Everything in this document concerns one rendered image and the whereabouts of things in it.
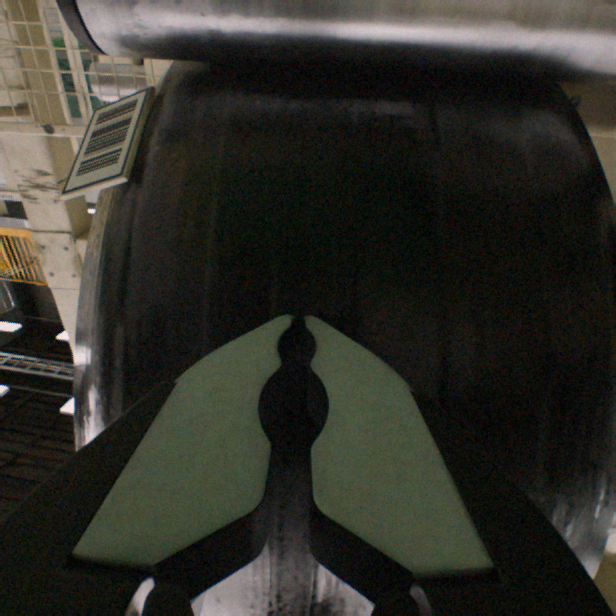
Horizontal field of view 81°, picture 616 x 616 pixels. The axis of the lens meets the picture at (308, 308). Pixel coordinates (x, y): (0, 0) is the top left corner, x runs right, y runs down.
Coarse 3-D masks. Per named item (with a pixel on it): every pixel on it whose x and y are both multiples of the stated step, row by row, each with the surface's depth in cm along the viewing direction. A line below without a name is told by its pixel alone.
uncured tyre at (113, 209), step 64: (192, 64) 19; (192, 128) 16; (256, 128) 16; (320, 128) 16; (384, 128) 16; (448, 128) 16; (512, 128) 16; (576, 128) 17; (128, 192) 16; (192, 192) 15; (256, 192) 15; (320, 192) 15; (384, 192) 15; (448, 192) 15; (512, 192) 15; (576, 192) 15; (128, 256) 15; (192, 256) 14; (256, 256) 14; (320, 256) 14; (384, 256) 14; (448, 256) 14; (512, 256) 14; (576, 256) 14; (128, 320) 14; (192, 320) 14; (256, 320) 14; (384, 320) 14; (448, 320) 14; (512, 320) 14; (576, 320) 14; (128, 384) 14; (448, 384) 14; (512, 384) 14; (576, 384) 14; (512, 448) 14; (576, 448) 14; (576, 512) 14; (256, 576) 15; (320, 576) 15
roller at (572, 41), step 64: (64, 0) 15; (128, 0) 15; (192, 0) 15; (256, 0) 15; (320, 0) 15; (384, 0) 15; (448, 0) 15; (512, 0) 15; (576, 0) 15; (256, 64) 17; (320, 64) 17; (384, 64) 17; (448, 64) 16; (512, 64) 16; (576, 64) 16
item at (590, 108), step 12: (564, 84) 34; (576, 84) 32; (588, 84) 31; (600, 84) 29; (612, 84) 28; (576, 96) 32; (588, 96) 31; (600, 96) 29; (612, 96) 28; (576, 108) 33; (588, 108) 31; (600, 108) 29; (612, 108) 28; (588, 120) 30; (600, 120) 29; (612, 120) 28; (588, 132) 31; (600, 132) 29; (612, 132) 28
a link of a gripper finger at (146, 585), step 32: (160, 384) 8; (128, 416) 8; (96, 448) 7; (128, 448) 7; (64, 480) 6; (96, 480) 6; (32, 512) 6; (64, 512) 6; (96, 512) 6; (0, 544) 5; (32, 544) 5; (64, 544) 5; (0, 576) 5; (32, 576) 5; (64, 576) 5; (96, 576) 5; (128, 576) 5; (0, 608) 5; (32, 608) 5; (64, 608) 5; (96, 608) 5; (128, 608) 5
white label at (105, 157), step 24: (144, 96) 18; (96, 120) 18; (120, 120) 18; (144, 120) 17; (96, 144) 17; (120, 144) 17; (72, 168) 17; (96, 168) 16; (120, 168) 16; (72, 192) 16
